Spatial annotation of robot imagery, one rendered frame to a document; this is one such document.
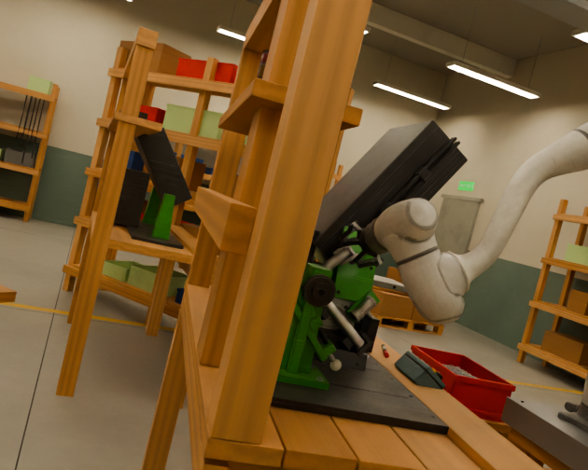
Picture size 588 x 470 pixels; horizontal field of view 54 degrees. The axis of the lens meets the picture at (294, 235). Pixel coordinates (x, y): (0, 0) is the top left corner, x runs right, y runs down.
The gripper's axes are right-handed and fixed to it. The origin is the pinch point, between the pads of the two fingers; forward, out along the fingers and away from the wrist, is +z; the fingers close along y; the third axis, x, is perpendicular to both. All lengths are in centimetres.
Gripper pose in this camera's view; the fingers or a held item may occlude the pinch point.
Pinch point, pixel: (345, 254)
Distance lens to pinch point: 162.9
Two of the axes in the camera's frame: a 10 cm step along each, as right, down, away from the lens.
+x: -7.7, 5.0, -4.1
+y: -5.5, -8.3, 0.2
